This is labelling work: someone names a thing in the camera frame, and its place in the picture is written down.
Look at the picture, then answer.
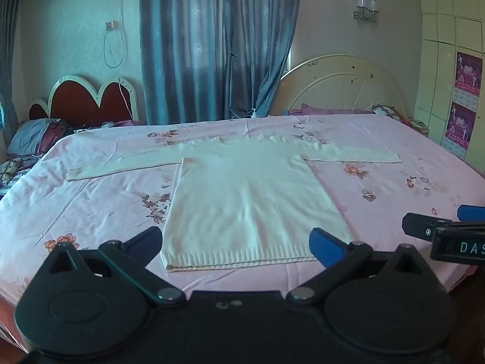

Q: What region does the blue pillow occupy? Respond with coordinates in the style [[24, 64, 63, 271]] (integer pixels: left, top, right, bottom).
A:
[[5, 118, 58, 157]]

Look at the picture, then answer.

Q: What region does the blue patterned curtain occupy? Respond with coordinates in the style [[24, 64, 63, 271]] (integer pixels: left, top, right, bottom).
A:
[[139, 0, 304, 126]]

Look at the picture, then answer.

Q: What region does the pink pillow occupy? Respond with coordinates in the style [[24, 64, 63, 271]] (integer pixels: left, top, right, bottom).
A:
[[284, 102, 376, 116]]

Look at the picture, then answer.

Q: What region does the grey side curtain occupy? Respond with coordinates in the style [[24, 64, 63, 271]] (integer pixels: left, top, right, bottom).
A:
[[0, 0, 24, 154]]

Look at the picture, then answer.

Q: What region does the white knit sweater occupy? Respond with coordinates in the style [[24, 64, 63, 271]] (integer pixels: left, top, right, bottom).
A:
[[66, 136, 401, 272]]

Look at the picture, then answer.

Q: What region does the bedside clutter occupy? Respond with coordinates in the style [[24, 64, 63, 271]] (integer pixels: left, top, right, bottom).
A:
[[409, 119, 431, 136]]

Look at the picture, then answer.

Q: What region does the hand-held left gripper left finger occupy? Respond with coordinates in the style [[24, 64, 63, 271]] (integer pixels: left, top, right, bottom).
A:
[[38, 226, 187, 308]]

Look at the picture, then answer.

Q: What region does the pink floral bedsheet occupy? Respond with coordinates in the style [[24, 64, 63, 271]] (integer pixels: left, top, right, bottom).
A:
[[0, 114, 485, 306]]

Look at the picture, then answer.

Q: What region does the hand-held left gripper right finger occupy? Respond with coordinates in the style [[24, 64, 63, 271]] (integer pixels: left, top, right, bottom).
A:
[[286, 227, 436, 305]]

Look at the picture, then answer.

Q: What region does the floral pillow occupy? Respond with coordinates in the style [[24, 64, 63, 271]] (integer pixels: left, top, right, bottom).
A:
[[371, 104, 407, 122]]

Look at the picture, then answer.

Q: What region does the floral patterned quilt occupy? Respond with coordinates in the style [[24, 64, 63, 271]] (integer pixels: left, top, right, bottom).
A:
[[0, 156, 39, 198]]

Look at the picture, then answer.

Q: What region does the purple wall poster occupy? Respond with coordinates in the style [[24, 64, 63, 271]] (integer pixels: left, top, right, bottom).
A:
[[441, 100, 477, 159], [454, 51, 484, 98]]

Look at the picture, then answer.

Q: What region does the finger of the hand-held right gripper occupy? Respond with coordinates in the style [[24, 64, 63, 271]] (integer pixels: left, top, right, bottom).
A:
[[447, 205, 485, 231], [402, 212, 448, 242]]

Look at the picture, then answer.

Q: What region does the cream round headboard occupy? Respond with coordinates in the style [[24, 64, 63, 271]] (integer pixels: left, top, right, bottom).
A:
[[270, 55, 408, 119]]

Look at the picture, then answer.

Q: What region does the red heart-shaped headboard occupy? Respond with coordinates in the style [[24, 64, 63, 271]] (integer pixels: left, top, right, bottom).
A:
[[28, 75, 139, 127]]

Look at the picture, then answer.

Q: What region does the wall lamp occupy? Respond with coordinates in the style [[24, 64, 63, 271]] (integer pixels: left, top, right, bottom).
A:
[[353, 0, 380, 22]]

